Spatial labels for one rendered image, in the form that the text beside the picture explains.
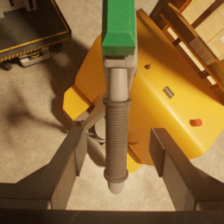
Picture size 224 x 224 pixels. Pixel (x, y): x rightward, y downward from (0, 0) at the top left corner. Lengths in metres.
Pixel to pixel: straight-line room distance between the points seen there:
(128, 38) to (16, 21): 1.48
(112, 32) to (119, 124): 0.12
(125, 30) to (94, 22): 1.92
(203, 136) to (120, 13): 0.82
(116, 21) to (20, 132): 1.49
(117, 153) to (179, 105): 0.68
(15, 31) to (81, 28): 0.73
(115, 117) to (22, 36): 1.39
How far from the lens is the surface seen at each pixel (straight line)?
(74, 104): 1.26
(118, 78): 0.21
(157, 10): 1.02
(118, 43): 0.19
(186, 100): 0.93
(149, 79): 0.84
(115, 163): 0.25
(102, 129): 1.16
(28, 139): 1.60
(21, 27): 1.60
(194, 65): 1.31
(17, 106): 1.66
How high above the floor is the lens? 1.56
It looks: 70 degrees down
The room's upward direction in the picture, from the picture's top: 52 degrees clockwise
